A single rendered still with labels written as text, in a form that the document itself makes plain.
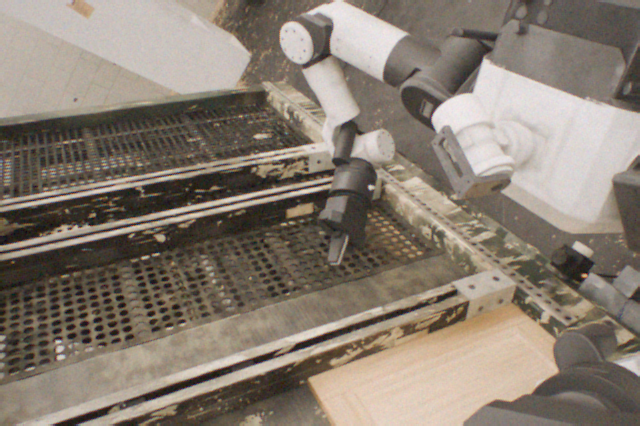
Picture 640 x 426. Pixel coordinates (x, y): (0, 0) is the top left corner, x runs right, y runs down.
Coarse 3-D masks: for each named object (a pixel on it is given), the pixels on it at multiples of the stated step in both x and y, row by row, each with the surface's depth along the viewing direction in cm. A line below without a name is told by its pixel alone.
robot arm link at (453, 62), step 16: (400, 48) 85; (416, 48) 84; (432, 48) 84; (448, 48) 84; (464, 48) 83; (480, 48) 83; (400, 64) 85; (416, 64) 83; (432, 64) 83; (448, 64) 82; (464, 64) 82; (384, 80) 89; (400, 80) 86; (448, 80) 81; (464, 80) 82
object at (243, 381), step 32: (448, 288) 106; (480, 288) 106; (512, 288) 108; (352, 320) 98; (384, 320) 100; (416, 320) 99; (448, 320) 103; (256, 352) 90; (288, 352) 93; (320, 352) 91; (352, 352) 95; (160, 384) 84; (192, 384) 86; (224, 384) 84; (256, 384) 87; (288, 384) 91; (64, 416) 78; (96, 416) 80; (128, 416) 78; (160, 416) 81; (192, 416) 84
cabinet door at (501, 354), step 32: (480, 320) 106; (512, 320) 106; (384, 352) 98; (416, 352) 98; (448, 352) 98; (480, 352) 99; (512, 352) 99; (544, 352) 99; (320, 384) 91; (352, 384) 91; (384, 384) 92; (416, 384) 92; (448, 384) 92; (480, 384) 92; (512, 384) 92; (352, 416) 86; (384, 416) 86; (416, 416) 86; (448, 416) 86
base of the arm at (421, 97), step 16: (480, 64) 81; (416, 80) 81; (432, 80) 81; (400, 96) 86; (416, 96) 83; (432, 96) 80; (448, 96) 79; (416, 112) 87; (432, 112) 84; (432, 128) 87
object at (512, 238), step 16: (400, 160) 251; (416, 176) 240; (432, 176) 239; (448, 192) 223; (464, 208) 214; (496, 224) 201; (320, 240) 280; (512, 240) 194; (528, 256) 187; (544, 256) 183
